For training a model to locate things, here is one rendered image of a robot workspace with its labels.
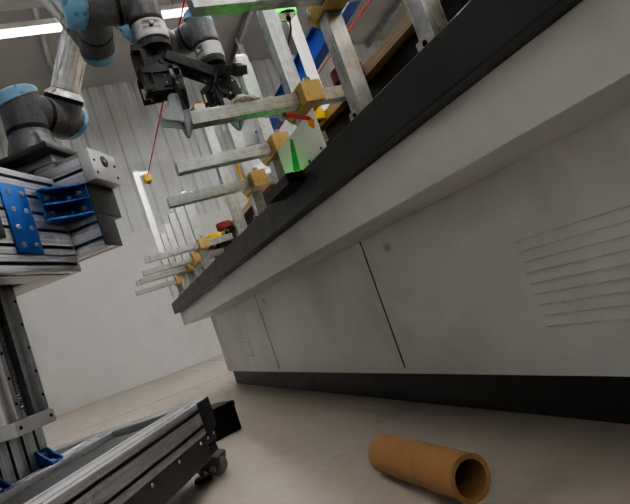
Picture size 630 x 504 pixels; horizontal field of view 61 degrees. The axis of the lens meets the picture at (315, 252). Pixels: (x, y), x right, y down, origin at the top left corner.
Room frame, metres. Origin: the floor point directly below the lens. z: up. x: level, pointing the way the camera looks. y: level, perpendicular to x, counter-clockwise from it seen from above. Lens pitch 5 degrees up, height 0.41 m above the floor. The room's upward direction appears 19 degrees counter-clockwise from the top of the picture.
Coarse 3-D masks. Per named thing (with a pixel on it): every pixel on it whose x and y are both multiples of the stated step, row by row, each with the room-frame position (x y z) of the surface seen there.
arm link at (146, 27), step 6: (144, 18) 1.06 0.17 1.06; (150, 18) 1.06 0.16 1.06; (156, 18) 1.07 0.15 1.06; (132, 24) 1.06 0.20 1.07; (138, 24) 1.06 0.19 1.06; (144, 24) 1.06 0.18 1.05; (150, 24) 1.06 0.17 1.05; (156, 24) 1.07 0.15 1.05; (162, 24) 1.08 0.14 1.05; (132, 30) 1.07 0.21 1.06; (138, 30) 1.06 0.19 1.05; (144, 30) 1.06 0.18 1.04; (150, 30) 1.06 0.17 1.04; (156, 30) 1.06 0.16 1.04; (162, 30) 1.07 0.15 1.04; (132, 36) 1.08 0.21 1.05; (138, 36) 1.06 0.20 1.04; (144, 36) 1.06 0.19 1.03; (150, 36) 1.06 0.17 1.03; (162, 36) 1.08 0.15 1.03; (168, 36) 1.09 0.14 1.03; (138, 42) 1.07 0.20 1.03
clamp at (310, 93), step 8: (312, 80) 1.17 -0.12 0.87; (296, 88) 1.18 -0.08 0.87; (304, 88) 1.16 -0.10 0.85; (312, 88) 1.17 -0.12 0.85; (320, 88) 1.17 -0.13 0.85; (304, 96) 1.16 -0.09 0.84; (312, 96) 1.16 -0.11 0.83; (320, 96) 1.17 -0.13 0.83; (304, 104) 1.17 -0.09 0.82; (312, 104) 1.19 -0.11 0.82; (320, 104) 1.20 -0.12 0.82; (288, 112) 1.26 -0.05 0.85; (296, 112) 1.22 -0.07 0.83; (304, 112) 1.22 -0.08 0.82; (288, 120) 1.28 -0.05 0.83
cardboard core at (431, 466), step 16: (384, 448) 1.12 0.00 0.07; (400, 448) 1.07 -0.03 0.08; (416, 448) 1.03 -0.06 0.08; (432, 448) 0.99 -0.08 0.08; (448, 448) 0.97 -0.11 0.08; (384, 464) 1.11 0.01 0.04; (400, 464) 1.05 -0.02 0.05; (416, 464) 1.00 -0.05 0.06; (432, 464) 0.95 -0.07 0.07; (448, 464) 0.92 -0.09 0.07; (464, 464) 0.98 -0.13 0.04; (480, 464) 0.93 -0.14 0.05; (416, 480) 1.00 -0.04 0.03; (432, 480) 0.95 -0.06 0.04; (448, 480) 0.90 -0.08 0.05; (464, 480) 0.97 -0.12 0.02; (480, 480) 0.94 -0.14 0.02; (448, 496) 0.93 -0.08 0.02; (464, 496) 0.92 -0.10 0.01; (480, 496) 0.92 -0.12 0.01
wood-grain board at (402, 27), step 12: (408, 24) 1.08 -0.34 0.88; (396, 36) 1.13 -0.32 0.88; (408, 36) 1.13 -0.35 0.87; (384, 48) 1.18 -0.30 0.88; (396, 48) 1.17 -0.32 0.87; (372, 60) 1.23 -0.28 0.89; (384, 60) 1.21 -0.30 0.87; (372, 72) 1.26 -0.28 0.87; (336, 108) 1.44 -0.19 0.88; (264, 192) 2.14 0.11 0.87
